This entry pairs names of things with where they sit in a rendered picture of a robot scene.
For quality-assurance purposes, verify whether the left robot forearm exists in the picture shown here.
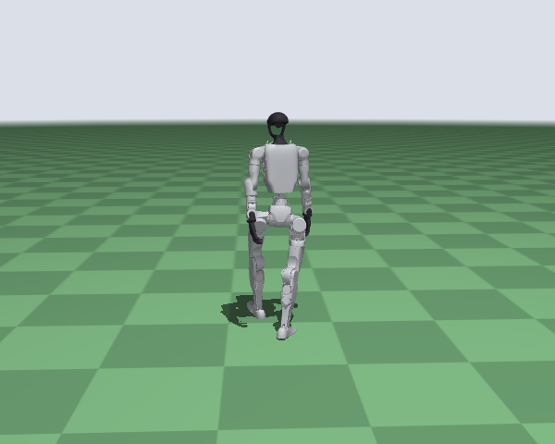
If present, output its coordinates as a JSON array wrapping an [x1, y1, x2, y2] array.
[[243, 179, 257, 219]]

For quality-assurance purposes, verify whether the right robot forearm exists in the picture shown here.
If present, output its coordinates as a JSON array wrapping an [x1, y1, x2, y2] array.
[[301, 177, 313, 214]]

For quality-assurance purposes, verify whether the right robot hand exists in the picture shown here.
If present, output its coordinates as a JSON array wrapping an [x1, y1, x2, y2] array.
[[302, 208, 312, 237]]

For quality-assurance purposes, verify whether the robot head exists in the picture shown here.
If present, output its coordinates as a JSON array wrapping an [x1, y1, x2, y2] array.
[[267, 112, 289, 144]]

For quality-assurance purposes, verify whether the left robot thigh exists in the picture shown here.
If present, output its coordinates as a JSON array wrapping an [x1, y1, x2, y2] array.
[[248, 211, 269, 271]]

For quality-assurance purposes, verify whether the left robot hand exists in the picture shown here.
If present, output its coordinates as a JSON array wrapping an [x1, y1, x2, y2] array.
[[247, 211, 263, 244]]

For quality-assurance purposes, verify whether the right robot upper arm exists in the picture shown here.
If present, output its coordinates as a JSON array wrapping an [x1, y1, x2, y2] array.
[[297, 146, 309, 188]]

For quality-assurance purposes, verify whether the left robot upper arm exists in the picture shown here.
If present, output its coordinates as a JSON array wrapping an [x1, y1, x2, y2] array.
[[248, 146, 265, 191]]

